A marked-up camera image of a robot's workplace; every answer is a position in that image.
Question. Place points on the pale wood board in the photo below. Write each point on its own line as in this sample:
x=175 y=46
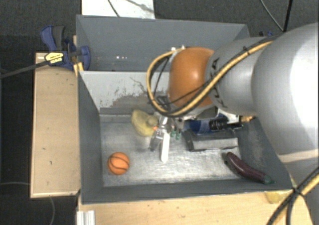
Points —
x=54 y=129

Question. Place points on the orange toy basketball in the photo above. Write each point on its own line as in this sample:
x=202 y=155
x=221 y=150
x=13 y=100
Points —
x=118 y=163

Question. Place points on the black cylinder on white bracket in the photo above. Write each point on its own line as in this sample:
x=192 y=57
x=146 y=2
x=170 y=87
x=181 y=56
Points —
x=221 y=124

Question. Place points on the grey metal bin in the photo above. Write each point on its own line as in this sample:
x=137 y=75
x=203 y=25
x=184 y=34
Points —
x=117 y=39

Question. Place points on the yellow rubber duck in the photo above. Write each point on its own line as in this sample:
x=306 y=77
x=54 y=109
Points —
x=142 y=123

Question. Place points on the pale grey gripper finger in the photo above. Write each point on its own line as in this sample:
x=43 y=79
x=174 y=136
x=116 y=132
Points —
x=165 y=149
x=156 y=142

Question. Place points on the purple toy eggplant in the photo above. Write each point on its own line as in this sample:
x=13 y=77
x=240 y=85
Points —
x=245 y=169

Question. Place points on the blue round container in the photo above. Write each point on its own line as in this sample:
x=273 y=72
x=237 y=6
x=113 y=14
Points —
x=199 y=126

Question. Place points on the black and grey flat box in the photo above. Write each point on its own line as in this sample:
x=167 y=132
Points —
x=211 y=143

